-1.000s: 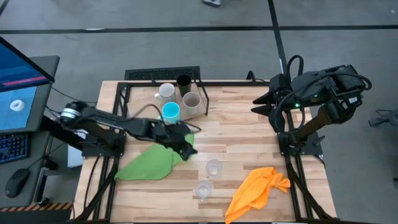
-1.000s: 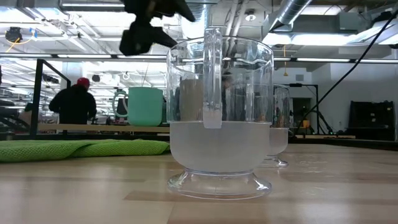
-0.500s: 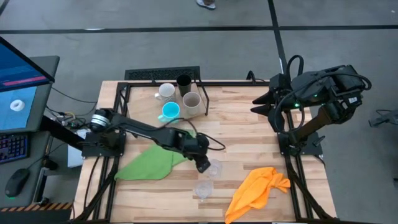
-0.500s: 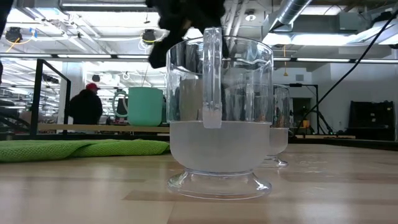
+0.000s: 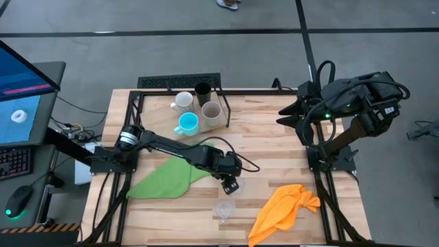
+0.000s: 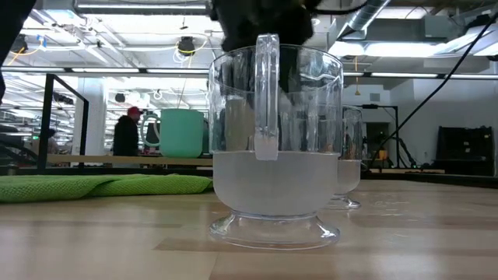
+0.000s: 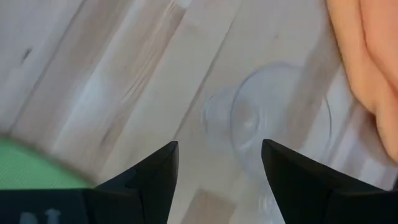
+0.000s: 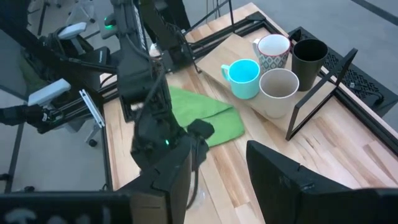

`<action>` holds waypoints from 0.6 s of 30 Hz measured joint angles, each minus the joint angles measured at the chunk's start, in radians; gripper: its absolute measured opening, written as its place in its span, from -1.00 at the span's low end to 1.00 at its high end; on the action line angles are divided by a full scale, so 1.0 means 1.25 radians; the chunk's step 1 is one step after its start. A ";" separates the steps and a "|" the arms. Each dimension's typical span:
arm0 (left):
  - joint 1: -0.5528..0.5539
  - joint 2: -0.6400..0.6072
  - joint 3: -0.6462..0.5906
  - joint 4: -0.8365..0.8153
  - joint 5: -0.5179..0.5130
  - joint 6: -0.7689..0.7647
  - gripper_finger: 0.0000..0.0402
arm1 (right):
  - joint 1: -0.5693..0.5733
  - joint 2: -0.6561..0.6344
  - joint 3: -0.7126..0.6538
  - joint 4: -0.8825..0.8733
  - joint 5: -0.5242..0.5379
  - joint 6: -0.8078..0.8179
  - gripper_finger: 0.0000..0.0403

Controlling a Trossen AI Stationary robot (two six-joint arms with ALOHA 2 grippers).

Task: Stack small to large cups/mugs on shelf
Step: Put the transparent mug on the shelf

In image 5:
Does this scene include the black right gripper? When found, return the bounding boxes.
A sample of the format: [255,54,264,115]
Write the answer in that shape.
[276,80,326,128]

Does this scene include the beige tumbler cup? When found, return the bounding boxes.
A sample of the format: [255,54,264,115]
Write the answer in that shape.
[200,101,224,129]

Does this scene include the teal mug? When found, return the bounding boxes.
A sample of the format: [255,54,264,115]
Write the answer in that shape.
[173,112,200,137]

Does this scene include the tall black cup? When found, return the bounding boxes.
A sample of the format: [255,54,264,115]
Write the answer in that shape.
[193,81,213,108]

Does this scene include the grey white patterned mug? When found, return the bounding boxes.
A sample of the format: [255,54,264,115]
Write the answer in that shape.
[169,91,195,115]

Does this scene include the green cloth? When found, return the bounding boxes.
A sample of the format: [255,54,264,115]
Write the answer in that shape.
[126,155,212,200]

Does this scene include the orange cloth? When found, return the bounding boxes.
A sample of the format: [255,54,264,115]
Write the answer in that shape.
[247,183,322,247]

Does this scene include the black perforated floor grille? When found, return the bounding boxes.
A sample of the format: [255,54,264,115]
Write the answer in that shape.
[137,72,222,90]

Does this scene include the person's foot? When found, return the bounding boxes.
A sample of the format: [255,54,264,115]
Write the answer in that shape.
[216,0,241,12]

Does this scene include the white box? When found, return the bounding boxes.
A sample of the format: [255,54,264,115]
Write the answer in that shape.
[74,141,104,187]

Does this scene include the grey computer desk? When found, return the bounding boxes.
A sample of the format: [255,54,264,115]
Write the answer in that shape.
[0,61,82,247]

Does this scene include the black computer mouse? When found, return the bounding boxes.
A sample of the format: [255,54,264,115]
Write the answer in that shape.
[4,185,34,220]

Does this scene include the black keyboard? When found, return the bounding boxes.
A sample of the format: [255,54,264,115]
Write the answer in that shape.
[0,145,32,182]

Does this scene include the computer monitor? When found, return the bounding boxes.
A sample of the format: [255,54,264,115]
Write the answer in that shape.
[0,40,62,147]

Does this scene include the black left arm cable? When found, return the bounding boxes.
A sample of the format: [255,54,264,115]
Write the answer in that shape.
[185,136,261,174]

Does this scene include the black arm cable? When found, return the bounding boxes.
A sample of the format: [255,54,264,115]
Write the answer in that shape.
[300,60,347,149]
[185,136,261,174]

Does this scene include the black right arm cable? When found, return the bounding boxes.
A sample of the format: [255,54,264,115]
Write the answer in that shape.
[300,60,347,149]

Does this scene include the black aluminium table frame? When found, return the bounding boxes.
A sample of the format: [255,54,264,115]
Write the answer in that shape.
[77,87,373,247]

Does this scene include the wooden shelf with black frame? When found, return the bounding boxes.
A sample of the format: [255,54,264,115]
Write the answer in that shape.
[131,86,232,154]

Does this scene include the black floor device with cable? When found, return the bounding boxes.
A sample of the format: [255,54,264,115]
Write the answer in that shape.
[405,119,439,141]

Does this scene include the black floor cable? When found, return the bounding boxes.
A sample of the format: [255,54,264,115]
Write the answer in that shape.
[56,95,108,115]

